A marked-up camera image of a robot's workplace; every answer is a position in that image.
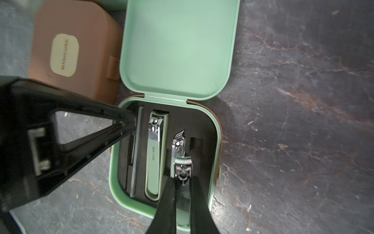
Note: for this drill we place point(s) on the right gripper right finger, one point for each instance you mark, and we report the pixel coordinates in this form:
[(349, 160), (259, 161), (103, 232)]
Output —
[(201, 219)]

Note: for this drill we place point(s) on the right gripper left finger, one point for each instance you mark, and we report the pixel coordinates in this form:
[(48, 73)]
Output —
[(164, 221)]

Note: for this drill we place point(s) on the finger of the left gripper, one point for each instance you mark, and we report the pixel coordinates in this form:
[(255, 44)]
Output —
[(28, 103), (54, 162)]

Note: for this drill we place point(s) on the brown case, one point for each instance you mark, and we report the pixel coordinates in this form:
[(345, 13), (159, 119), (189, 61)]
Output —
[(76, 47)]

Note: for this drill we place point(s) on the small green nail clipper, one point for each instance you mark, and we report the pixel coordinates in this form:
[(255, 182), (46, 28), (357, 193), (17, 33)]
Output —
[(178, 146)]

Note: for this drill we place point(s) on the nail file green case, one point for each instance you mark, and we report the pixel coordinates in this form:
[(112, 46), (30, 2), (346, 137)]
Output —
[(136, 152)]

